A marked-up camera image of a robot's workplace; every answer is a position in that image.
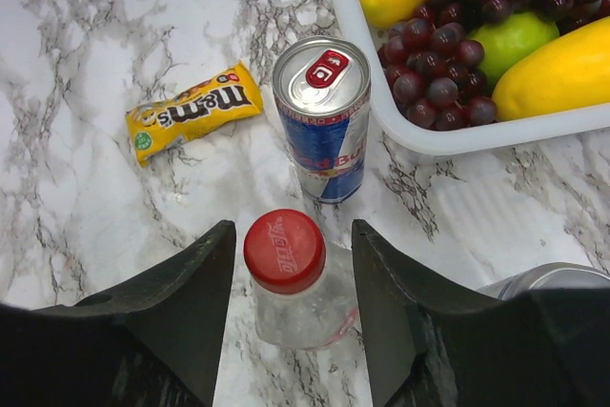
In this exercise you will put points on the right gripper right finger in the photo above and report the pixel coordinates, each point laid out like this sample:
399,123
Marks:
432,342

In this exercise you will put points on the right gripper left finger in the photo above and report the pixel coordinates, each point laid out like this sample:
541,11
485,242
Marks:
152,340

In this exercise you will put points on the red label clear bottle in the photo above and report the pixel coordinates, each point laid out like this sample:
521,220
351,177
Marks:
316,317

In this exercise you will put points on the small red bottle cap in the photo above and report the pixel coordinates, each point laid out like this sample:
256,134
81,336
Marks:
285,252

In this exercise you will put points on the silver blue drink can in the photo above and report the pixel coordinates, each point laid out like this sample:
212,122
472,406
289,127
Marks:
551,276

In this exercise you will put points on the yellow candy packet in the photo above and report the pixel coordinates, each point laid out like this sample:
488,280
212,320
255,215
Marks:
154,127

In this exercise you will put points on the white plastic fruit basket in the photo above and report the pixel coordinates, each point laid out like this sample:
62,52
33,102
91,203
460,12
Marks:
435,145

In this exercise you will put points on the dark purple grapes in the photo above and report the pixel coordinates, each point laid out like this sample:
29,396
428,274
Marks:
432,67

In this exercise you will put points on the red bull can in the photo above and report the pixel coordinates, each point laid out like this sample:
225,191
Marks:
322,89

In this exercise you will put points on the yellow mango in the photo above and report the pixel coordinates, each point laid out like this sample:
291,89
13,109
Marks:
569,73

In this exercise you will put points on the green lime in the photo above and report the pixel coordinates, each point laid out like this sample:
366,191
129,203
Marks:
507,43

